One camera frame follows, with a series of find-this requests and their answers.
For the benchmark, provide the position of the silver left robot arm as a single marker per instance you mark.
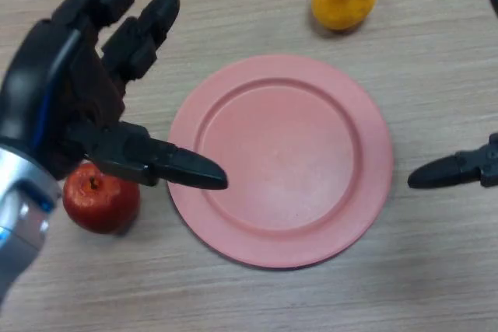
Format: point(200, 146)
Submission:
point(23, 207)

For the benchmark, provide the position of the red apple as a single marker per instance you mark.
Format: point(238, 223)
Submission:
point(101, 207)

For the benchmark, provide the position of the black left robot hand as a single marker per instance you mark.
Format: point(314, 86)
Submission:
point(46, 75)

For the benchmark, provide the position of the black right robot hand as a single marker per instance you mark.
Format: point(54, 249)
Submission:
point(447, 172)

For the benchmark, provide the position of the pink round plate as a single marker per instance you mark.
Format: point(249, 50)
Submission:
point(280, 161)

